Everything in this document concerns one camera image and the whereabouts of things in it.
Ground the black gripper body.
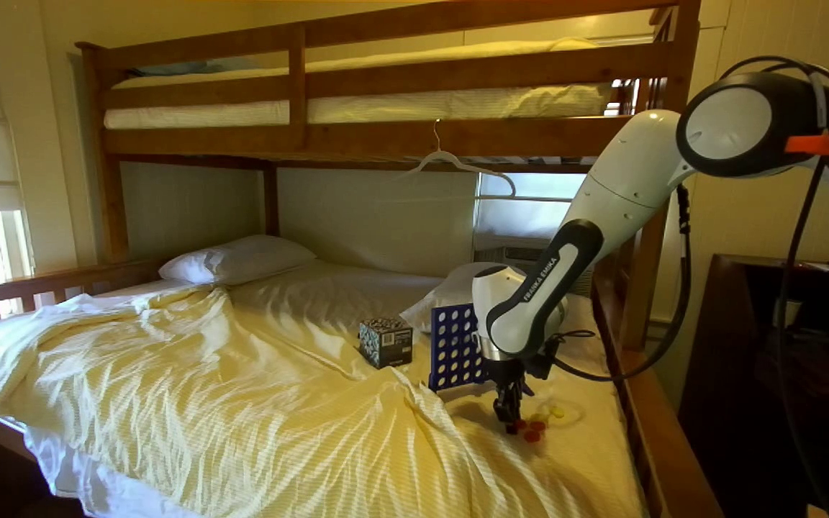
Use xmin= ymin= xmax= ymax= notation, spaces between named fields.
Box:
xmin=484 ymin=355 xmax=559 ymax=399

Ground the yellow game disc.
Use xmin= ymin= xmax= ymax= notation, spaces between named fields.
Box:
xmin=540 ymin=399 xmax=583 ymax=428

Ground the blue perforated game grid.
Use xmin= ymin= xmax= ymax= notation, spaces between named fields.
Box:
xmin=425 ymin=300 xmax=488 ymax=395

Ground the patterned black white box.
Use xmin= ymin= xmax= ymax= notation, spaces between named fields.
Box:
xmin=353 ymin=317 xmax=415 ymax=372

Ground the white bed sheet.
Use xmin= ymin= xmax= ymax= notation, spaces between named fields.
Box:
xmin=105 ymin=257 xmax=495 ymax=335

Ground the white clothes hanger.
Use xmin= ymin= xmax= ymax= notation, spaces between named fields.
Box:
xmin=393 ymin=122 xmax=520 ymax=199

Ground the yellow bed blanket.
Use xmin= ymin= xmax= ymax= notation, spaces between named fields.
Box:
xmin=0 ymin=277 xmax=649 ymax=518

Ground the pale bunk mattress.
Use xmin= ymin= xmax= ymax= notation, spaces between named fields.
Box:
xmin=99 ymin=38 xmax=656 ymax=132

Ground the dark wooden dresser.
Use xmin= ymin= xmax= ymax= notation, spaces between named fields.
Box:
xmin=677 ymin=250 xmax=829 ymax=518

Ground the small white pillow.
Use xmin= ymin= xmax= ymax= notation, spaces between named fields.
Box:
xmin=154 ymin=232 xmax=318 ymax=288

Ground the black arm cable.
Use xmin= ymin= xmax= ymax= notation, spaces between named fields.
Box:
xmin=547 ymin=181 xmax=700 ymax=386

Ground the wooden bunk bed frame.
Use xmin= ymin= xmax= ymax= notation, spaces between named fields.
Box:
xmin=0 ymin=0 xmax=724 ymax=518

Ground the thick black hanging cable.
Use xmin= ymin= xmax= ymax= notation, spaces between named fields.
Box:
xmin=713 ymin=54 xmax=829 ymax=518

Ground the orange cable clip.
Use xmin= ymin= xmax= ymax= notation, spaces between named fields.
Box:
xmin=783 ymin=132 xmax=829 ymax=158

